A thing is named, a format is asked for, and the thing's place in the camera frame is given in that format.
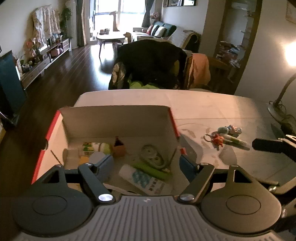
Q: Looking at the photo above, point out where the red cardboard box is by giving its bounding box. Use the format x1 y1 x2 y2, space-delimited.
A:
32 105 189 195

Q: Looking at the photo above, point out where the dark blue cabinet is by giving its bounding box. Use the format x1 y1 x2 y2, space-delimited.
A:
0 51 26 118

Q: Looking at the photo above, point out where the green white bottle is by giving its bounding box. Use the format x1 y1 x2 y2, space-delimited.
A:
80 142 112 157

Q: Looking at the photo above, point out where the green marker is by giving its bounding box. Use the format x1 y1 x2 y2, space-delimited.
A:
132 162 171 180

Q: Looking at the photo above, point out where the orange cloth on chair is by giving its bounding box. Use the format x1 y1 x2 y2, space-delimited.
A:
185 53 211 89

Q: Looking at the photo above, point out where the white blue tube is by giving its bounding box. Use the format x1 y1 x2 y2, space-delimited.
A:
119 164 173 196

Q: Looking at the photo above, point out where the orange small box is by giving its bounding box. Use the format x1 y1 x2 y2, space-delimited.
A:
112 136 126 158

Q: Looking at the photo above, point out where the pink pig figure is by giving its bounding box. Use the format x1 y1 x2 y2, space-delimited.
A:
228 125 242 137

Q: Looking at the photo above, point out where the green white pen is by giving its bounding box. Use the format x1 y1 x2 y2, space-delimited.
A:
221 133 249 148

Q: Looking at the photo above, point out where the round coffee table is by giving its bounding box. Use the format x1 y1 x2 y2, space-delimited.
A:
96 31 126 56

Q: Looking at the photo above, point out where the black desk lamp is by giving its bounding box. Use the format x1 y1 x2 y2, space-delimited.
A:
267 41 296 135

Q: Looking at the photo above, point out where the chair with black jacket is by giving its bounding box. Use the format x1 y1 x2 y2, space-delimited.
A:
108 40 187 90

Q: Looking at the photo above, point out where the low tv cabinet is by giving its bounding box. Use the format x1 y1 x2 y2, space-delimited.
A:
21 38 71 89

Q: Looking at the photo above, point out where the orange plush keychain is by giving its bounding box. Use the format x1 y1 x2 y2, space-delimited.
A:
203 133 224 147

